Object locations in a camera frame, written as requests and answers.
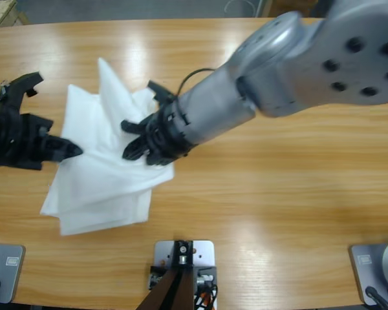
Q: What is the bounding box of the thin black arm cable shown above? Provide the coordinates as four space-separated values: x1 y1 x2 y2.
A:
177 67 216 98

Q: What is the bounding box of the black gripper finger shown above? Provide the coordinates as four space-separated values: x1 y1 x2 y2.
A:
122 135 150 161
41 150 74 162
121 119 146 134
43 134 83 156

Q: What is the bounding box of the dark camera post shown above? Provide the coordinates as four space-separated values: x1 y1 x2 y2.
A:
137 239 195 310

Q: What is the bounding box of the orange clamp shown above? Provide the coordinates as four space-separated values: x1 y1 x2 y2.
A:
193 288 219 310

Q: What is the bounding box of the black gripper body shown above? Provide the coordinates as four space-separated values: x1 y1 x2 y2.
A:
141 103 198 166
0 101 54 171

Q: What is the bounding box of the white mount plate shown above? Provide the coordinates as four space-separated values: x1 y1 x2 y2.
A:
153 239 217 269

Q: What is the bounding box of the silver bracket fitting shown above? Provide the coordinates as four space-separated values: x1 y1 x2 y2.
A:
196 273 214 288
148 271 164 289

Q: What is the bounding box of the brown cardboard box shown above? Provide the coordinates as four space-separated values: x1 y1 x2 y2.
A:
264 0 314 17

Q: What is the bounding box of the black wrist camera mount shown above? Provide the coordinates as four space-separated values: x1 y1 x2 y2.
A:
0 71 45 107
147 80 175 106

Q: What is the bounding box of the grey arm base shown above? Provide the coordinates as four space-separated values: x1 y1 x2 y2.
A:
349 239 388 306
0 243 25 304

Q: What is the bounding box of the white T-shirt with small print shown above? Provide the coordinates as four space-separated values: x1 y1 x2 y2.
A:
40 57 175 236

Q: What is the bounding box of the wooden pallet stack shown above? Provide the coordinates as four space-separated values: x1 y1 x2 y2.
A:
0 0 30 29

